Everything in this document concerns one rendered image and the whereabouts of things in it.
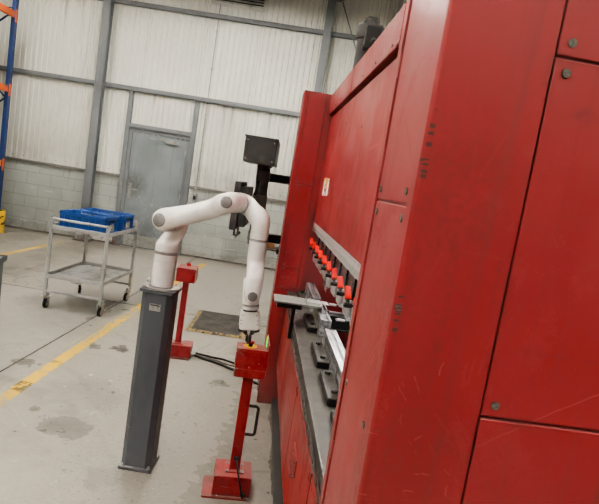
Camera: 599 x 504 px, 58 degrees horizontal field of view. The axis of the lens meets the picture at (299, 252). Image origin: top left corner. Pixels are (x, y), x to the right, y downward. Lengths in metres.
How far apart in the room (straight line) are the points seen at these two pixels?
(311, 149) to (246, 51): 6.54
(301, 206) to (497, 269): 3.25
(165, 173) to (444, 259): 9.73
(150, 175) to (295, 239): 6.72
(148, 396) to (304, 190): 1.77
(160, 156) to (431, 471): 9.79
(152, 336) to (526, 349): 2.42
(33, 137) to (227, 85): 3.69
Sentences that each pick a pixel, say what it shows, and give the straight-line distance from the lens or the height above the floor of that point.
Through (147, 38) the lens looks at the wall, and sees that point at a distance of 10.73.
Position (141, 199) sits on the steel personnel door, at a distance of 10.46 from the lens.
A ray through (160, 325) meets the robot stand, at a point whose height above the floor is 0.82.
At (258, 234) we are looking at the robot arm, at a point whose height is 1.38.
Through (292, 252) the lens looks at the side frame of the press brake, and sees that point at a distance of 3.94.
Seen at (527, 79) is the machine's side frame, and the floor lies 1.82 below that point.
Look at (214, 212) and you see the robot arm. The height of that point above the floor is 1.45.
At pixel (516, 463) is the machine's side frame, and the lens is 0.81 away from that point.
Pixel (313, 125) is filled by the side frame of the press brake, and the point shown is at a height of 2.07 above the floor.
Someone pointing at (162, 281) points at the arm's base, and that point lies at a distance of 2.92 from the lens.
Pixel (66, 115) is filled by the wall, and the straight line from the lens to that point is 11.04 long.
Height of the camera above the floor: 1.66
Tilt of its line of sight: 7 degrees down
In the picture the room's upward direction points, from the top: 9 degrees clockwise
